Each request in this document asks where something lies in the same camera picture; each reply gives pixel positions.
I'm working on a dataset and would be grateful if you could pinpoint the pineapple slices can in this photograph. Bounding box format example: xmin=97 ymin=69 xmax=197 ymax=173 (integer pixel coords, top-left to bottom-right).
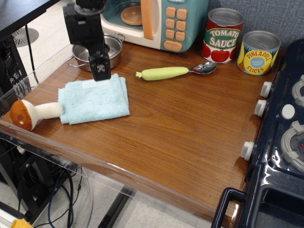
xmin=237 ymin=30 xmax=281 ymax=76

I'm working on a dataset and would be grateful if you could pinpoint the white and brown plush mushroom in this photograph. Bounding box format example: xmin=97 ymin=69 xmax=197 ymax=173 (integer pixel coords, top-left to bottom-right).
xmin=9 ymin=100 xmax=63 ymax=131

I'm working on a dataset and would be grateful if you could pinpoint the black table leg frame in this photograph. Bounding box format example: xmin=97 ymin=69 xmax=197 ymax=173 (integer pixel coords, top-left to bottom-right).
xmin=98 ymin=193 xmax=129 ymax=228

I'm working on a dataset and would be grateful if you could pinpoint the white stove knob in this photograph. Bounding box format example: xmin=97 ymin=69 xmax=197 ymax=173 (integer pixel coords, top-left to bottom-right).
xmin=254 ymin=100 xmax=266 ymax=117
xmin=260 ymin=82 xmax=272 ymax=98
xmin=241 ymin=142 xmax=255 ymax=161

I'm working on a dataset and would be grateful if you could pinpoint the clear acrylic barrier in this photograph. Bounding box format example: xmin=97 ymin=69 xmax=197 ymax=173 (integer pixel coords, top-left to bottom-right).
xmin=0 ymin=70 xmax=39 ymax=117

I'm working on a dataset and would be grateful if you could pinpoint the stainless steel pot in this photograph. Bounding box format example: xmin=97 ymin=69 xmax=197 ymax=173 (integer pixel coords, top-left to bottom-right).
xmin=66 ymin=33 xmax=125 ymax=72

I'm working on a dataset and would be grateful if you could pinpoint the tomato sauce can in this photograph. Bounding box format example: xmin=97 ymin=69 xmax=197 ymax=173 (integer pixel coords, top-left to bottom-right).
xmin=201 ymin=8 xmax=244 ymax=63

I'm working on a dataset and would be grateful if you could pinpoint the blue cable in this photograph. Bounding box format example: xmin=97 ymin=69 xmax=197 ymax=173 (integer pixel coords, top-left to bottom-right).
xmin=47 ymin=170 xmax=74 ymax=228

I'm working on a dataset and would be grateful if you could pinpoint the dark blue toy stove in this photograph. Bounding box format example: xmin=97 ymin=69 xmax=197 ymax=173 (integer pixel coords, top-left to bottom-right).
xmin=212 ymin=39 xmax=304 ymax=228

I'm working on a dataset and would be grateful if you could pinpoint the black cable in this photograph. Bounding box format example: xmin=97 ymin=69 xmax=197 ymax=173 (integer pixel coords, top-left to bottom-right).
xmin=35 ymin=166 xmax=84 ymax=228

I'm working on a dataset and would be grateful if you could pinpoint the black desk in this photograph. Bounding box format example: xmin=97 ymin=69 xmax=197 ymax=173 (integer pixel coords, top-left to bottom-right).
xmin=0 ymin=0 xmax=59 ymax=40

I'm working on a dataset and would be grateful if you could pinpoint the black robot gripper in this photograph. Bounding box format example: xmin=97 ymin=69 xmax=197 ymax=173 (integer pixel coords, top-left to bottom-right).
xmin=63 ymin=0 xmax=111 ymax=81

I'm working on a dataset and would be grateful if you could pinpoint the green handled metal spoon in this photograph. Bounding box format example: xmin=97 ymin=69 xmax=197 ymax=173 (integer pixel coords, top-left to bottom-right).
xmin=135 ymin=62 xmax=217 ymax=81

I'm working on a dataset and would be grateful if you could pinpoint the light blue towel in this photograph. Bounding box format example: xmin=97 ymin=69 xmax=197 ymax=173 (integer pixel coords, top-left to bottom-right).
xmin=58 ymin=74 xmax=130 ymax=125

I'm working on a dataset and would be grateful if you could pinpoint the teal toy microwave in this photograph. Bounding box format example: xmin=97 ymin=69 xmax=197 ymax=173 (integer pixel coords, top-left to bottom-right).
xmin=101 ymin=0 xmax=209 ymax=53

